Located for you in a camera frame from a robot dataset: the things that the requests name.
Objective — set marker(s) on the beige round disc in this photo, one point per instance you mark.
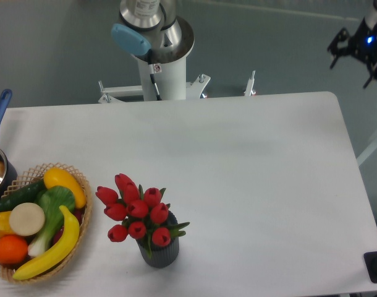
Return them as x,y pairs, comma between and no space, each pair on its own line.
27,219

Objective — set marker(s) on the red fruit under banana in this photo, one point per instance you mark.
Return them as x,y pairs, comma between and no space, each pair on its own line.
78,214

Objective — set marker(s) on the yellow banana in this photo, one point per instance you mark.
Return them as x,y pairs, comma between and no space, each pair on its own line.
56,253

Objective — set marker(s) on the red tulip bouquet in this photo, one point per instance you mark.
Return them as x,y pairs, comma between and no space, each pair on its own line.
136,210

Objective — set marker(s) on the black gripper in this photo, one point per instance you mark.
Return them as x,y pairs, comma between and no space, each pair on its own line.
364,43

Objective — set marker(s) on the yellow bell pepper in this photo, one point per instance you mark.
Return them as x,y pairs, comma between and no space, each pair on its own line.
5,228

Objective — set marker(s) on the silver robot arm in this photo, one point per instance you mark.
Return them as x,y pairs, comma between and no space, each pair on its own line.
152,32

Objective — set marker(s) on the grey ribbed vase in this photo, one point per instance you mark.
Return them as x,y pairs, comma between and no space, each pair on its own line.
160,247

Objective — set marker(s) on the green cucumber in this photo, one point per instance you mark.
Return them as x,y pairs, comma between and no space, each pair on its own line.
24,194

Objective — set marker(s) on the woven wicker basket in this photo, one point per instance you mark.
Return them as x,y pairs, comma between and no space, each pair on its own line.
33,175

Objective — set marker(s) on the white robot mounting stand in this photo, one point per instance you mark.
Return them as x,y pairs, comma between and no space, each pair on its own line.
159,82

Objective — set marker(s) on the black device at table edge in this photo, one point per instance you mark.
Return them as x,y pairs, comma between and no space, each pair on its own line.
371,265

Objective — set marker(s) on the green bok choy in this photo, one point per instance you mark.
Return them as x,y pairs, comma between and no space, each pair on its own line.
50,200

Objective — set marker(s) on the orange fruit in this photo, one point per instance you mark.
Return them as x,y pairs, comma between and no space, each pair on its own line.
13,249

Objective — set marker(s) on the yellow squash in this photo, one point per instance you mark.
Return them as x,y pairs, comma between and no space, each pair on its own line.
59,177

